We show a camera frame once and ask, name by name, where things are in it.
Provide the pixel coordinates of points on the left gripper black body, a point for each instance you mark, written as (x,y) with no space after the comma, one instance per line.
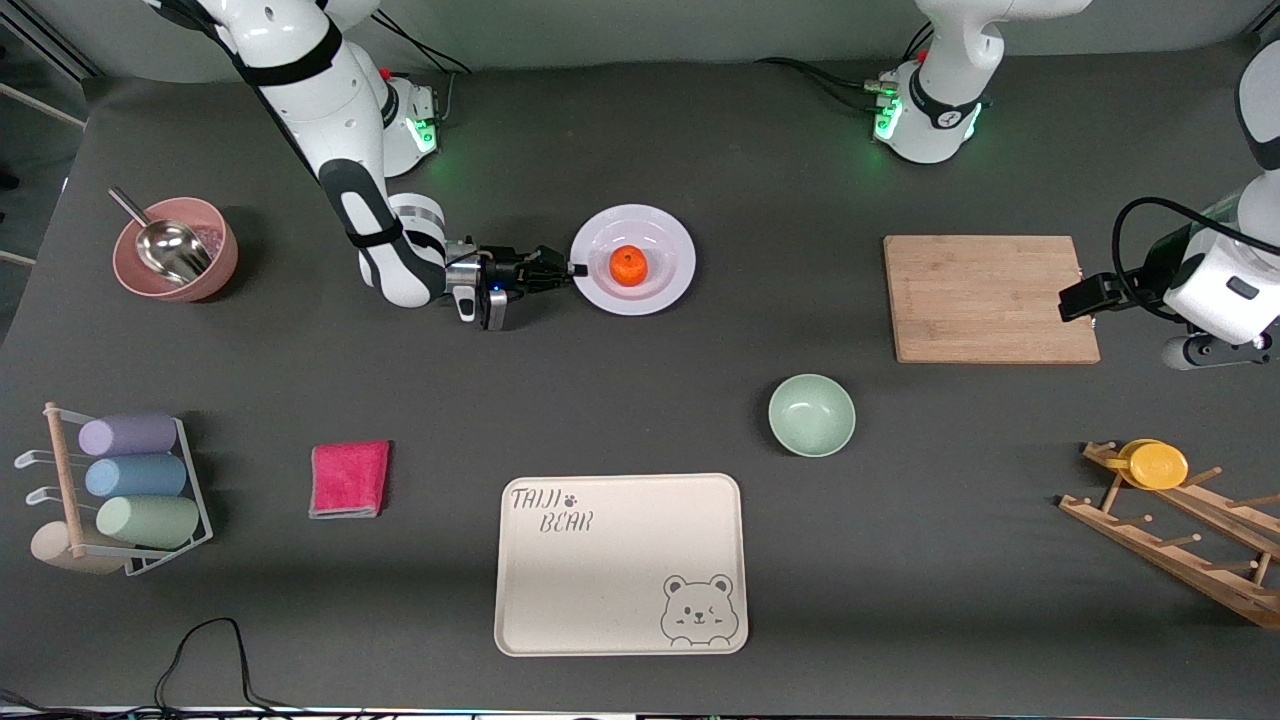
(1150,268)

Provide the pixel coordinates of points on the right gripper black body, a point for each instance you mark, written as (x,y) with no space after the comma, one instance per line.
(503,271)

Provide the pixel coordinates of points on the orange fruit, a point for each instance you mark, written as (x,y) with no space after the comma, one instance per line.
(628,267)

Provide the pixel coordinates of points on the white round plate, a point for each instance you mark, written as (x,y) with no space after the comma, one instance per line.
(670,240)

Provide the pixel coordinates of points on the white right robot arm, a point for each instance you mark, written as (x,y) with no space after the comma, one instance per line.
(320,90)

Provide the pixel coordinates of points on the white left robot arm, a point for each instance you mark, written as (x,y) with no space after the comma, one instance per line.
(935,120)

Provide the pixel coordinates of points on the bamboo cutting board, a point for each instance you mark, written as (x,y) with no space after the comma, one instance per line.
(985,300)

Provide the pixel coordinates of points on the yellow mug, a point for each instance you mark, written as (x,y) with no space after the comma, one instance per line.
(1158,466)

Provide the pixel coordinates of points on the pink folded cloth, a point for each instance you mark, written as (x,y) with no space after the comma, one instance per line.
(349,480)

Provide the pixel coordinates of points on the wooden peg mug rack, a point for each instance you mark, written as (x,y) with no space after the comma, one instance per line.
(1180,555)

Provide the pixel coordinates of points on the pink bowl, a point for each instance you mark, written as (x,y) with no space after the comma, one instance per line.
(222,265)

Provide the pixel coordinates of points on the beige bear print tray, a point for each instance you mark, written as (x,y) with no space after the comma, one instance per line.
(620,570)

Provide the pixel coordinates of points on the light green bowl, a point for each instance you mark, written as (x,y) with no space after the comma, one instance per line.
(812,415)

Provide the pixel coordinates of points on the metal scoop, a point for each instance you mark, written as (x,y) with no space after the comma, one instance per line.
(175,250)

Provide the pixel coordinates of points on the purple cup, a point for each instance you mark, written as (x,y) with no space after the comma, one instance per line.
(130,435)

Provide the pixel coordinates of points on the blue cup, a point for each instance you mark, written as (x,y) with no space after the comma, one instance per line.
(138,477)

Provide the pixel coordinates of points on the green cup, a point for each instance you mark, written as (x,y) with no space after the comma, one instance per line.
(150,522)

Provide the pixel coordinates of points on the beige cup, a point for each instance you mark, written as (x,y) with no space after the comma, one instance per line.
(50,545)

